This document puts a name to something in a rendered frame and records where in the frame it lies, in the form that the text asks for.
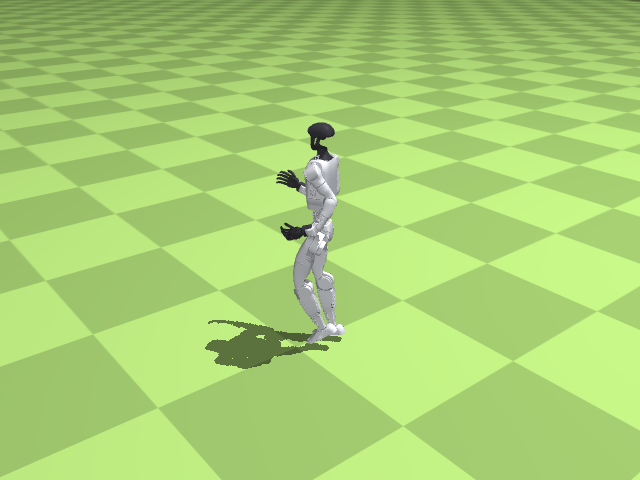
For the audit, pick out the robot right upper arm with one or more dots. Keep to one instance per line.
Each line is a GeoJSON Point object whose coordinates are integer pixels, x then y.
{"type": "Point", "coordinates": [338, 181]}

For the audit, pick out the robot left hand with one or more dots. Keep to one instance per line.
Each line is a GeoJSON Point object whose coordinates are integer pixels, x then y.
{"type": "Point", "coordinates": [294, 232]}

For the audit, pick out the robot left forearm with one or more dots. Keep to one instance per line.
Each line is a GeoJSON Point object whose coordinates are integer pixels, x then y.
{"type": "Point", "coordinates": [321, 219]}

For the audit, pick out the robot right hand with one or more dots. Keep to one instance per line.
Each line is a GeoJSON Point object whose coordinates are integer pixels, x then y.
{"type": "Point", "coordinates": [292, 180]}

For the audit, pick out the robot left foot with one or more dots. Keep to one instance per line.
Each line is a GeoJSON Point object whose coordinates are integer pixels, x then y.
{"type": "Point", "coordinates": [318, 335]}

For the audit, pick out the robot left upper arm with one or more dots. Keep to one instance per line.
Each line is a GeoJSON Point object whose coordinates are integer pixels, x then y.
{"type": "Point", "coordinates": [313, 175]}

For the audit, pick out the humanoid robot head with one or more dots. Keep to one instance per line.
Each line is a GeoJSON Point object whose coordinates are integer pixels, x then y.
{"type": "Point", "coordinates": [321, 131]}

